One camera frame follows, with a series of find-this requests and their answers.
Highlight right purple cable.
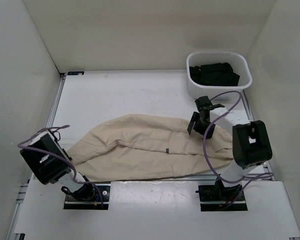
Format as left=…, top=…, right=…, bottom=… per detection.
left=201, top=91, right=276, bottom=208

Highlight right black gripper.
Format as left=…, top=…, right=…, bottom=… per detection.
left=187, top=111, right=216, bottom=140

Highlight blue corner label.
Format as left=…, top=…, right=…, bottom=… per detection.
left=67, top=71, right=85, bottom=76

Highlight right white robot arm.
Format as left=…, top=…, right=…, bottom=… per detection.
left=187, top=95, right=273, bottom=200

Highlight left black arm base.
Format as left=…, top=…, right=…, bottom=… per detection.
left=61, top=184, right=111, bottom=210

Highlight beige trousers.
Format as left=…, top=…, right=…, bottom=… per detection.
left=67, top=114, right=233, bottom=182

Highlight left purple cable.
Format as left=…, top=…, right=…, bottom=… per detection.
left=16, top=124, right=105, bottom=210

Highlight white plastic basket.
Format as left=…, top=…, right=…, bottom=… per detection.
left=186, top=50, right=253, bottom=99

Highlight purple cable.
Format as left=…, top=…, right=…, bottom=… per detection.
left=201, top=91, right=276, bottom=208
left=16, top=124, right=105, bottom=210

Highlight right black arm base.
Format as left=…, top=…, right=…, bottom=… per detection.
left=195, top=184, right=248, bottom=212

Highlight black trousers in basket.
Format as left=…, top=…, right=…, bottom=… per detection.
left=189, top=62, right=240, bottom=87

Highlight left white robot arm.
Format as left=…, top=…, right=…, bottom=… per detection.
left=17, top=130, right=96, bottom=201

